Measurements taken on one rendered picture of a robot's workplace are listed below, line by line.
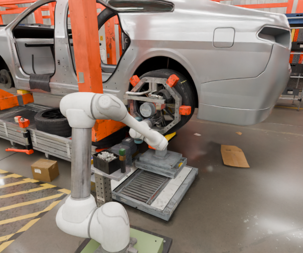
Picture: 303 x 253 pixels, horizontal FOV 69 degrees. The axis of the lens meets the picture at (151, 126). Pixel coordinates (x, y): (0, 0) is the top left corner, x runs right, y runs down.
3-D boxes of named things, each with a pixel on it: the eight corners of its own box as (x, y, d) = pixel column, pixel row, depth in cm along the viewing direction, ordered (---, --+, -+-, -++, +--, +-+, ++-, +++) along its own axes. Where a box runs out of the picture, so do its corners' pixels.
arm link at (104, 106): (129, 100, 118) (105, 99, 121) (117, 88, 101) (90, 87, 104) (125, 124, 116) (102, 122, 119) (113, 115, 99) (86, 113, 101)
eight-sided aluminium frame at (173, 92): (180, 135, 216) (183, 79, 197) (177, 137, 211) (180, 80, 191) (133, 125, 241) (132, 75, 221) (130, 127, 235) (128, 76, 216)
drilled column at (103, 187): (113, 206, 206) (110, 167, 191) (106, 213, 198) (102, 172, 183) (104, 202, 211) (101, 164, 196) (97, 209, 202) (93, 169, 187)
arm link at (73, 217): (88, 246, 111) (49, 238, 115) (102, 228, 127) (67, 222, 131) (92, 91, 103) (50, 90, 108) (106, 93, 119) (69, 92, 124)
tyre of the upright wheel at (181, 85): (132, 102, 263) (172, 139, 252) (120, 106, 244) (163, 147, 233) (160, 54, 227) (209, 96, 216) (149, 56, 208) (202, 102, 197)
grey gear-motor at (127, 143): (144, 161, 268) (144, 134, 255) (124, 178, 233) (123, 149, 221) (132, 157, 276) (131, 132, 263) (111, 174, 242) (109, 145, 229)
